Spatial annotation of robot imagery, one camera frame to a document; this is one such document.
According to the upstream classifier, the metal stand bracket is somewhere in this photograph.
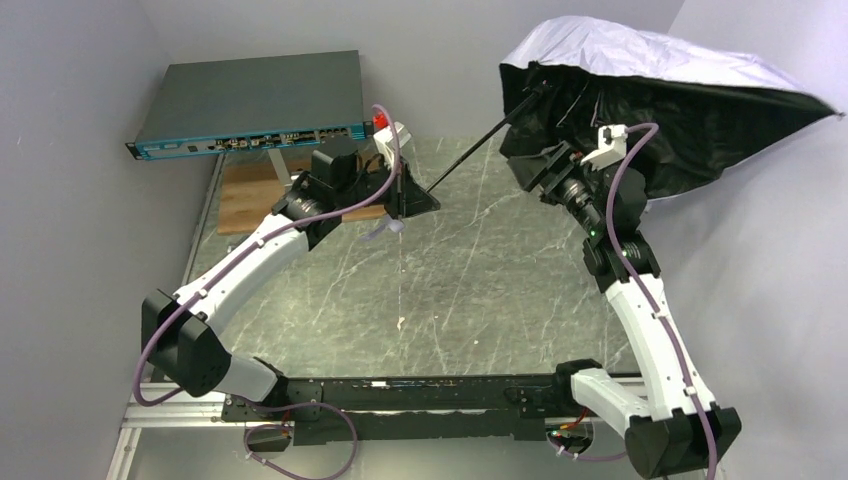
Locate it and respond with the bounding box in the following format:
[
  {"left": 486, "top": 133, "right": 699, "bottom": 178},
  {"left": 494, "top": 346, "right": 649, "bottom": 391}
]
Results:
[{"left": 268, "top": 148, "right": 292, "bottom": 188}]

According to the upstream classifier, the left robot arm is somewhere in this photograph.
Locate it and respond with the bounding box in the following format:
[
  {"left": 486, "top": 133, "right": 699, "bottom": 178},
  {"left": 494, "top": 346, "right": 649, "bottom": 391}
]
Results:
[{"left": 138, "top": 129, "right": 440, "bottom": 409}]

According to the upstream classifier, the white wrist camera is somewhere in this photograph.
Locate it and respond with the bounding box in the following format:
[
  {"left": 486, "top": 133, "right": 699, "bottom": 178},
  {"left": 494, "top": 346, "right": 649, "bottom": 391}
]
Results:
[
  {"left": 373, "top": 111, "right": 412, "bottom": 167},
  {"left": 581, "top": 124, "right": 628, "bottom": 170}
]

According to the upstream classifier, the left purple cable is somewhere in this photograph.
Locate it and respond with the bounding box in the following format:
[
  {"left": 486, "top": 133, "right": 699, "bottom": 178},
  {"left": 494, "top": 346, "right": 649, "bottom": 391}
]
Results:
[{"left": 132, "top": 103, "right": 404, "bottom": 480}]

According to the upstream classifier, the wooden board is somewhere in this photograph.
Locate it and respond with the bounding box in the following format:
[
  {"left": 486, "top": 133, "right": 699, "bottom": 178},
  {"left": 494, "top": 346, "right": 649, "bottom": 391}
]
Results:
[{"left": 217, "top": 155, "right": 392, "bottom": 236}]

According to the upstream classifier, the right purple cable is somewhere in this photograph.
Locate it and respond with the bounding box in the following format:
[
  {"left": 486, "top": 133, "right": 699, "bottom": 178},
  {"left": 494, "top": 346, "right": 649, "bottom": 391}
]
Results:
[{"left": 546, "top": 122, "right": 720, "bottom": 480}]

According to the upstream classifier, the grey network switch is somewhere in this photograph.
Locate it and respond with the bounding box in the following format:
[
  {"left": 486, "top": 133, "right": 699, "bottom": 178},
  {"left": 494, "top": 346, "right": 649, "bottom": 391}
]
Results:
[{"left": 126, "top": 50, "right": 374, "bottom": 161}]

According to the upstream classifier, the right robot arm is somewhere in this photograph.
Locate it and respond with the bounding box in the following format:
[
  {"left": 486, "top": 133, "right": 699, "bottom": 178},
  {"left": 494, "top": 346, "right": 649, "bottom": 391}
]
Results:
[{"left": 507, "top": 142, "right": 741, "bottom": 479}]

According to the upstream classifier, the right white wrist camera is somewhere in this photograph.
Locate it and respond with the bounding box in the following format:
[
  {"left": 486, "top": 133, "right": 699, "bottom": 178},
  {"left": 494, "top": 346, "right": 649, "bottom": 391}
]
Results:
[{"left": 581, "top": 124, "right": 628, "bottom": 170}]

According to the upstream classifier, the purple cable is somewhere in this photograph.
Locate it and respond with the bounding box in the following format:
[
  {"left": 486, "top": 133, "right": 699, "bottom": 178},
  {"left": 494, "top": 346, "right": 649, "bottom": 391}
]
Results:
[
  {"left": 132, "top": 103, "right": 404, "bottom": 480},
  {"left": 546, "top": 122, "right": 720, "bottom": 480}
]

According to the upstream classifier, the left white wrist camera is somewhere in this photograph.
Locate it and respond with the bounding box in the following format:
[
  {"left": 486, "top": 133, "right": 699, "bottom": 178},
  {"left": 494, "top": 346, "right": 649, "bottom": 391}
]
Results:
[{"left": 373, "top": 111, "right": 412, "bottom": 167}]

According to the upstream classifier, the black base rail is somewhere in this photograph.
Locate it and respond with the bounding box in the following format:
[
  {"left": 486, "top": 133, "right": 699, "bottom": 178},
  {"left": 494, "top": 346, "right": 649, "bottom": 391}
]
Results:
[{"left": 222, "top": 373, "right": 583, "bottom": 446}]

